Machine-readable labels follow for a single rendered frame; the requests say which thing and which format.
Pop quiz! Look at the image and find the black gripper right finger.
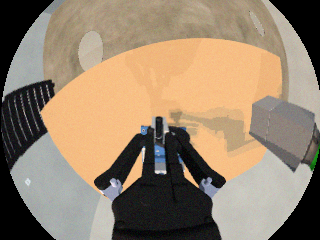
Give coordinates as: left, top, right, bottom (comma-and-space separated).
162, 117, 226, 206

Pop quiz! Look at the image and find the blue bench vise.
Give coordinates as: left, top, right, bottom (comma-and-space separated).
140, 116, 190, 175

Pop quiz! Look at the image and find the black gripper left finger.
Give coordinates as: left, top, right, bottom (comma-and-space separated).
94, 116, 156, 207

